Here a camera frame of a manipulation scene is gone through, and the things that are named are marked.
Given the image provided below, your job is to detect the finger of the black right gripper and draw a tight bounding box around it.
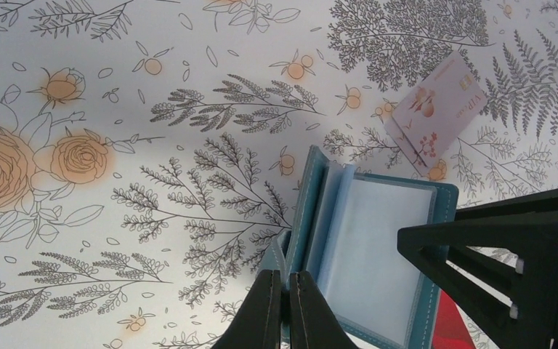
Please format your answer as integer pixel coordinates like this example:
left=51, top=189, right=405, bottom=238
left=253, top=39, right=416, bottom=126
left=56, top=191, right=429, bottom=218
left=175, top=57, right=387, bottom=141
left=397, top=188, right=558, bottom=348

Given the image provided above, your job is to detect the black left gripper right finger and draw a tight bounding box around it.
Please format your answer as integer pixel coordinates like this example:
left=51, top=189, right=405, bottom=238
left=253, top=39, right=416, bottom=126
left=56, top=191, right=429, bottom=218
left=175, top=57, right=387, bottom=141
left=289, top=271, right=357, bottom=349

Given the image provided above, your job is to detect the red card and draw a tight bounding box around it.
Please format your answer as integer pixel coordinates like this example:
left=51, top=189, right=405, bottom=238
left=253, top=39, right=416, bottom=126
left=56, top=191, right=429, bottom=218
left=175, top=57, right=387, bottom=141
left=432, top=291, right=475, bottom=349

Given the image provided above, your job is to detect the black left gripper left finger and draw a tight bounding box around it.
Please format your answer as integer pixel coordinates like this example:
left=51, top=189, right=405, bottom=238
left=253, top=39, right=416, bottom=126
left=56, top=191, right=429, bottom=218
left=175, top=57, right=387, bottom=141
left=212, top=270, right=283, bottom=349

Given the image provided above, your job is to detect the white floral card on table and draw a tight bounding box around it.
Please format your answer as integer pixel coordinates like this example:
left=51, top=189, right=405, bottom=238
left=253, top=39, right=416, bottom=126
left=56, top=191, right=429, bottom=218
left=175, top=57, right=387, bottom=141
left=384, top=51, right=488, bottom=176

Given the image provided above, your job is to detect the blue leather card holder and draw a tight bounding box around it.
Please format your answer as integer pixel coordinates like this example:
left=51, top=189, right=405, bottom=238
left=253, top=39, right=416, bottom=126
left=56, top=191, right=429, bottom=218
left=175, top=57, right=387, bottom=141
left=259, top=146, right=459, bottom=348

